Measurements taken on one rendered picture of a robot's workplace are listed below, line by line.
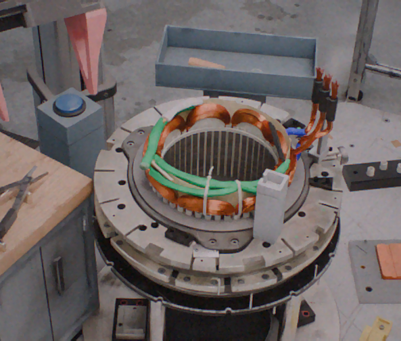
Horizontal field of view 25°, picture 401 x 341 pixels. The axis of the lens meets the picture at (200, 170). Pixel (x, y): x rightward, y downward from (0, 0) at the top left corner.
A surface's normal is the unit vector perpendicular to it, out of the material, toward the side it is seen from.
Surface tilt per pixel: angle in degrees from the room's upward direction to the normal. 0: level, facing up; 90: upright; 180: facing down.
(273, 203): 90
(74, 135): 90
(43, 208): 0
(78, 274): 90
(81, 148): 90
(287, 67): 0
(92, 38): 80
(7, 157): 0
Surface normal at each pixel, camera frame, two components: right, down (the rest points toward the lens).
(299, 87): -0.11, 0.67
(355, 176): 0.03, -0.73
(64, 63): 0.50, 0.60
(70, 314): 0.83, 0.40
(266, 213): -0.42, 0.61
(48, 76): -0.87, 0.33
